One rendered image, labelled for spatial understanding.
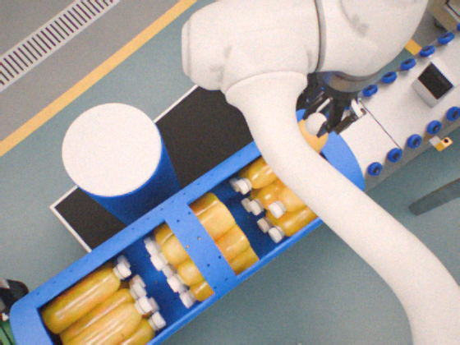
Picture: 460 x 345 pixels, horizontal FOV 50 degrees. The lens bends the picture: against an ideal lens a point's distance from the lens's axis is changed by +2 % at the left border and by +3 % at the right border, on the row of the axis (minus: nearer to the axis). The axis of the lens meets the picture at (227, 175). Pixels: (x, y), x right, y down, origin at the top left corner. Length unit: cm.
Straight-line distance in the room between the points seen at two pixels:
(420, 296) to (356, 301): 184
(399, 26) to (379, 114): 102
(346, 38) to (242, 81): 13
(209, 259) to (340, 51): 66
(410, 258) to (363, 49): 25
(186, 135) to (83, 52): 78
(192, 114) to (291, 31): 182
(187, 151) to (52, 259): 82
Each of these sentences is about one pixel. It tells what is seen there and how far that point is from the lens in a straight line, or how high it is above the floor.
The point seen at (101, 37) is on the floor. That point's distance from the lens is 281.
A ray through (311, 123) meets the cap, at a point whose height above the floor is 146.
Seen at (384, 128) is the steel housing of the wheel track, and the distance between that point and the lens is 160.
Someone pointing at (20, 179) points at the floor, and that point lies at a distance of 263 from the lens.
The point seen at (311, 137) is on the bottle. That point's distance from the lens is 99.
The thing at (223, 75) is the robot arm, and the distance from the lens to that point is 59.
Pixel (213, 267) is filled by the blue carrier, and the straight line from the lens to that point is 114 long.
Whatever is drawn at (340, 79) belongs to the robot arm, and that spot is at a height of 172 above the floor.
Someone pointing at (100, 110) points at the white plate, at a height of 104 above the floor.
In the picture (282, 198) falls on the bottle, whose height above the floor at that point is 115.
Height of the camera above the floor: 235
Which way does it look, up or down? 75 degrees down
